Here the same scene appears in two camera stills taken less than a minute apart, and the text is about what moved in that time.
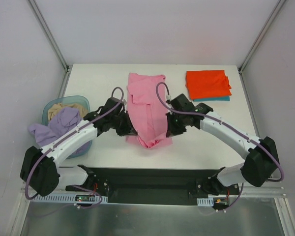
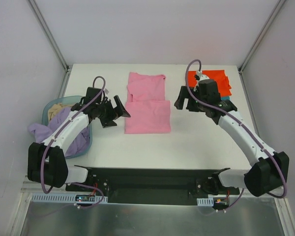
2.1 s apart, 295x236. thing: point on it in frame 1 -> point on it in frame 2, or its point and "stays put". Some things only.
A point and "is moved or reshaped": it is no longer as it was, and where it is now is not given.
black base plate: (162, 186) stays put
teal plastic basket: (70, 100) stays put
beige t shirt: (53, 110) stays put
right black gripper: (173, 128) -> (189, 100)
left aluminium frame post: (49, 34) stays put
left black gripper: (124, 126) -> (112, 113)
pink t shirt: (147, 106) is moved or reshaped
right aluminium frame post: (274, 13) stays put
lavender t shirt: (60, 121) stays put
